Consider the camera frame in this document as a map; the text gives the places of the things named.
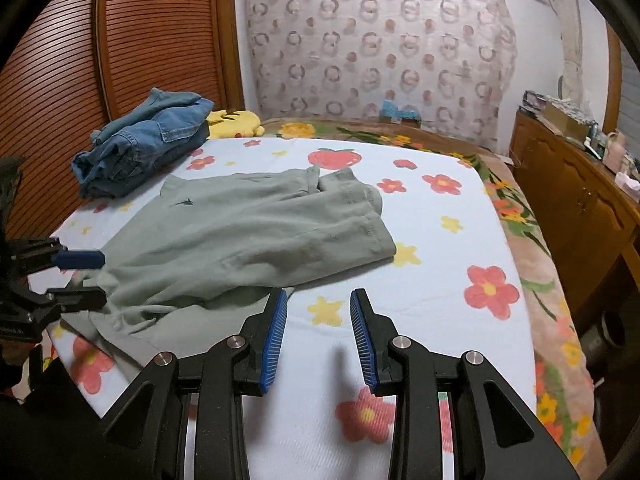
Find circle-patterned lace curtain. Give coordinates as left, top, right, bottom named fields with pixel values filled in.
left=235, top=0, right=518, bottom=153

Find pale blue denim garment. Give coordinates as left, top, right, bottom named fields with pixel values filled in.
left=140, top=88, right=202, bottom=113

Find wooden louvered wardrobe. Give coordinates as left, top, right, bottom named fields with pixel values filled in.
left=0, top=0, right=246, bottom=241

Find grey window shutter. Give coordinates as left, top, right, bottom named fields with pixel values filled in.
left=620, top=42, right=640, bottom=146

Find beige patterned curtain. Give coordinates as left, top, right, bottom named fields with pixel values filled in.
left=559, top=0, right=587, bottom=106

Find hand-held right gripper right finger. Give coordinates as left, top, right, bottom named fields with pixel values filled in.
left=350, top=288, right=581, bottom=480

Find blue denim jacket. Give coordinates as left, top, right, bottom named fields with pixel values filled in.
left=71, top=97, right=215, bottom=199

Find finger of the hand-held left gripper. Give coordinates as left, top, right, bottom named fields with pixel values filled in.
left=12, top=237, right=106, bottom=273
left=20, top=287, right=108, bottom=333

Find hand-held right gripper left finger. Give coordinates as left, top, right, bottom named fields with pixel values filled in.
left=102, top=288, right=289, bottom=480

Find wooden window frame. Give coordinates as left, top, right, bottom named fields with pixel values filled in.
left=606, top=24, right=624, bottom=136

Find pink bottle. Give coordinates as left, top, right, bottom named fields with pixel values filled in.
left=602, top=130, right=628, bottom=168

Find dark round bin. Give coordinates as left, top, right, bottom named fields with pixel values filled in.
left=582, top=310, right=628, bottom=366

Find grey-green pants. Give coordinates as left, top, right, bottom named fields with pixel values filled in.
left=62, top=165, right=398, bottom=361

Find white flowered bed sheet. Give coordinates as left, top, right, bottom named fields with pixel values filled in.
left=50, top=135, right=536, bottom=480

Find wooden cabinet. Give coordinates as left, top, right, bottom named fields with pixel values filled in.
left=510, top=110, right=640, bottom=321

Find cardboard box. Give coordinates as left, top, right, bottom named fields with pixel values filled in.
left=542, top=97, right=593, bottom=143

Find yellow plush toy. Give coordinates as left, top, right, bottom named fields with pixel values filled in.
left=206, top=108, right=266, bottom=140

